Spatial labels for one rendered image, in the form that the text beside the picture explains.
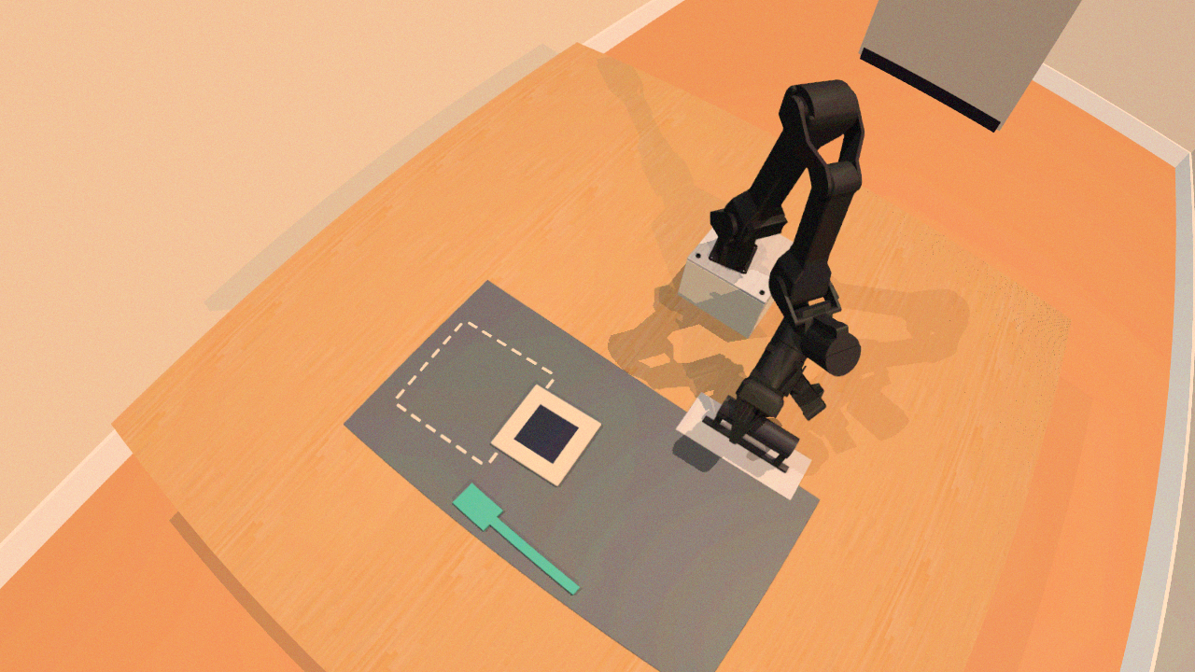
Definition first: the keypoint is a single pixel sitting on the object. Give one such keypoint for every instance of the dark grey flat mat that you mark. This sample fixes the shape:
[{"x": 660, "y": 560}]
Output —
[{"x": 672, "y": 547}]

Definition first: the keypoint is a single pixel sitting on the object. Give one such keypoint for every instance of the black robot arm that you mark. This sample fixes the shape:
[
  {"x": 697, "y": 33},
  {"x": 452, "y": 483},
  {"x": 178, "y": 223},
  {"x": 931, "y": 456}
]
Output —
[{"x": 811, "y": 116}]

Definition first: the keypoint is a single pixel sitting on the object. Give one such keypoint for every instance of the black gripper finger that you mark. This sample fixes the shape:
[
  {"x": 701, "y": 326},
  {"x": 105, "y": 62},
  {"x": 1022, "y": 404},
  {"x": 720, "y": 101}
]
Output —
[{"x": 745, "y": 417}]

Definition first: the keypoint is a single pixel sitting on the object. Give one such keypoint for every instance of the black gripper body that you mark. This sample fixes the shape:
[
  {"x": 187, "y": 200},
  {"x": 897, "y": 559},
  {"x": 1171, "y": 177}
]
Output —
[{"x": 776, "y": 366}]

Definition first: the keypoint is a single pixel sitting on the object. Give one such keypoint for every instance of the green trowel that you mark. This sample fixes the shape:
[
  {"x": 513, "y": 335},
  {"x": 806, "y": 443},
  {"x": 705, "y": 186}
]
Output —
[{"x": 484, "y": 512}]

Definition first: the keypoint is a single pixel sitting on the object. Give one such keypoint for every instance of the cream square tile with dark square centre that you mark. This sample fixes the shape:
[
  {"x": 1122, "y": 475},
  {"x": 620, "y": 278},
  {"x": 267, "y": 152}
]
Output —
[{"x": 546, "y": 435}]

